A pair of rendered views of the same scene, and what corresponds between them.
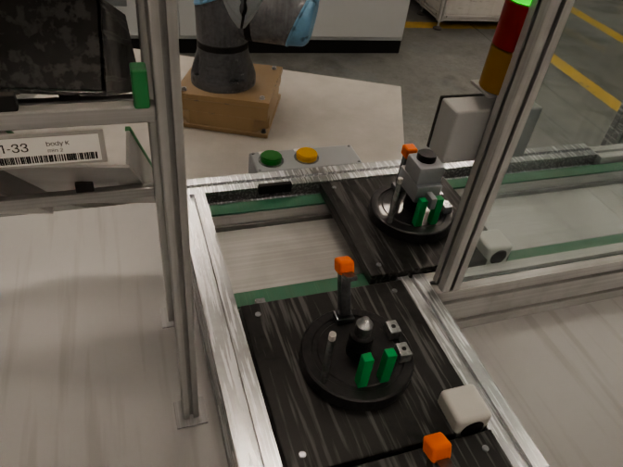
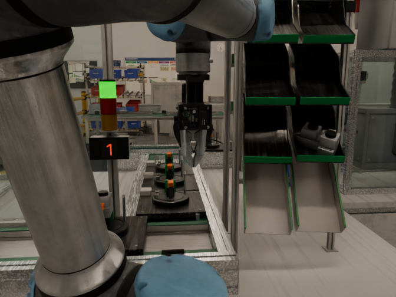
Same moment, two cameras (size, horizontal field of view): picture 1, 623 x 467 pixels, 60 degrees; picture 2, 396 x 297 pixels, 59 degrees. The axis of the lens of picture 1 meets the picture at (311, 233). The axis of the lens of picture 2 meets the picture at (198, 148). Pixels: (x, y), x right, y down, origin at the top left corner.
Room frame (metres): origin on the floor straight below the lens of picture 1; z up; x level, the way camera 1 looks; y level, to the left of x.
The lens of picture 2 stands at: (1.58, 0.40, 1.41)
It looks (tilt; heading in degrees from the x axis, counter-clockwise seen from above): 11 degrees down; 198
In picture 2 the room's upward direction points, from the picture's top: straight up
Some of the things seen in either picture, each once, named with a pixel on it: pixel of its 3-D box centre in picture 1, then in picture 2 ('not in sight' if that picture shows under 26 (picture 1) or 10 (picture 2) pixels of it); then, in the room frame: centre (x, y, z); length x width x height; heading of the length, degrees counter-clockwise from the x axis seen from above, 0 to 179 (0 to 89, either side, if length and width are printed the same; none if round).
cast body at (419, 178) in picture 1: (425, 175); (104, 201); (0.72, -0.16, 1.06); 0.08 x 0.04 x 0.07; 23
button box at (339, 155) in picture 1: (305, 170); not in sight; (0.89, 0.03, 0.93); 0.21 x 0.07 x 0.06; 113
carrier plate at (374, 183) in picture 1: (408, 220); (105, 234); (0.73, -0.16, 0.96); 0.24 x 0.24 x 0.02; 23
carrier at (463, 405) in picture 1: (361, 339); (170, 190); (0.42, -0.08, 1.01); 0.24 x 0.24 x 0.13; 23
